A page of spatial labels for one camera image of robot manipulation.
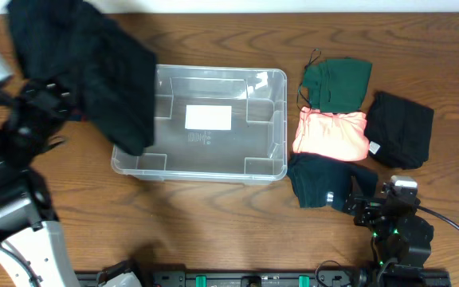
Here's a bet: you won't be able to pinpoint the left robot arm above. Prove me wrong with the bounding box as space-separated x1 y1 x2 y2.
0 81 80 286

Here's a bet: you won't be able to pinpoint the coral pink folded garment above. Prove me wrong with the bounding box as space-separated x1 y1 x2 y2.
292 107 370 162

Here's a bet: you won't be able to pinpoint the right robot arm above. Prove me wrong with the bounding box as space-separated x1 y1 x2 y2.
343 175 434 269

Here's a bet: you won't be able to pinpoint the white label in bin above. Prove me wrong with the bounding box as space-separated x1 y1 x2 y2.
185 105 232 131

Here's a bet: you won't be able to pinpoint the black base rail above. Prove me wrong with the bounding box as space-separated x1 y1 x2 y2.
75 261 452 287

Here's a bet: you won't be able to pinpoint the dark green garment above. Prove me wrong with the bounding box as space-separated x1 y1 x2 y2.
296 49 373 113

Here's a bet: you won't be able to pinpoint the dark teal folded garment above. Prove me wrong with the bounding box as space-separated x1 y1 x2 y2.
287 153 379 211

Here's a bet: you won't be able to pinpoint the large black pants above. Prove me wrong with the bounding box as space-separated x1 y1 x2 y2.
6 0 157 156

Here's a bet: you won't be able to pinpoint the clear plastic storage bin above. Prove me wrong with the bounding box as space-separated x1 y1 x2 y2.
111 65 288 185

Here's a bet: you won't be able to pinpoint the black garment white tag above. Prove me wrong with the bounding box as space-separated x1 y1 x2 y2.
364 91 434 170

